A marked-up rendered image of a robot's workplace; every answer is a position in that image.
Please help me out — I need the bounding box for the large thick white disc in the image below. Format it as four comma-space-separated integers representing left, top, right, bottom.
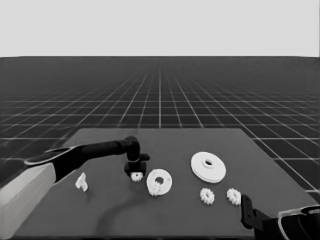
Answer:
190, 151, 227, 184

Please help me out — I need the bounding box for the white round carrier with pins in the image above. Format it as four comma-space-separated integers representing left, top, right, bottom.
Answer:
145, 168, 174, 197

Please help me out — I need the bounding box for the small white T-shaped piece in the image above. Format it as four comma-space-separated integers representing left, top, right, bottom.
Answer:
74, 171, 89, 193

